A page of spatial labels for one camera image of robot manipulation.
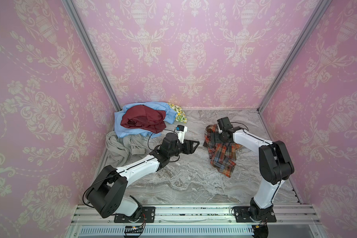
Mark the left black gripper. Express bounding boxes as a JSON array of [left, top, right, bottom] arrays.
[[168, 139, 200, 158]]

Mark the plaid red orange cloth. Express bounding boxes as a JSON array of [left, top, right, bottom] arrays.
[[203, 125, 243, 178]]

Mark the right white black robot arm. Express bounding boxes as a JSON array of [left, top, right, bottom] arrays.
[[210, 117, 295, 223]]

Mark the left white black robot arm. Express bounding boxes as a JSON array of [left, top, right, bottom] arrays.
[[82, 132, 200, 222]]

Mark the yellow floral cloth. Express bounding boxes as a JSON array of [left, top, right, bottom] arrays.
[[168, 103, 187, 124]]

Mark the maroon cloth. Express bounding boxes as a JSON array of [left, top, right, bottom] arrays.
[[120, 105, 166, 133]]

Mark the grey beige cloth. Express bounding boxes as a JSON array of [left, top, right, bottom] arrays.
[[106, 131, 148, 168]]

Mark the light blue shirt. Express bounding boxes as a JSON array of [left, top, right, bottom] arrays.
[[114, 102, 176, 138]]

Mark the black round connector right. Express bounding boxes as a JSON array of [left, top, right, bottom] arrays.
[[252, 225, 269, 238]]

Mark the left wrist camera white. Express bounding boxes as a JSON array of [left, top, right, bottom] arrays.
[[176, 125, 187, 144]]

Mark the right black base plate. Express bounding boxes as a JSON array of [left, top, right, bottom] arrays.
[[232, 206, 277, 223]]

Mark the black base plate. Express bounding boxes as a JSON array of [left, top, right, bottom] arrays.
[[232, 206, 277, 223], [114, 206, 156, 223]]

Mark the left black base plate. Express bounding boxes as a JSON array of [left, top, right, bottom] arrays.
[[114, 206, 156, 223]]

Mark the small electronics board with wires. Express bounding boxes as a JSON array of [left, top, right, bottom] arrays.
[[124, 225, 145, 238]]

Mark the aluminium front rail frame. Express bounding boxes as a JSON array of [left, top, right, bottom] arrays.
[[65, 203, 328, 238]]

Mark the white vented cable duct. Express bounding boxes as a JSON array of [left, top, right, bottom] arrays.
[[75, 224, 253, 238]]

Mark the right corner aluminium post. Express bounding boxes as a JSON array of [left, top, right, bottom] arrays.
[[257, 0, 332, 115]]

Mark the corner aluminium post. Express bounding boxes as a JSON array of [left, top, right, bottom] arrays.
[[62, 0, 121, 111], [257, 0, 332, 115]]

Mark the left corner aluminium post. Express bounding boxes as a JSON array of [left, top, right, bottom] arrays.
[[62, 0, 121, 111]]

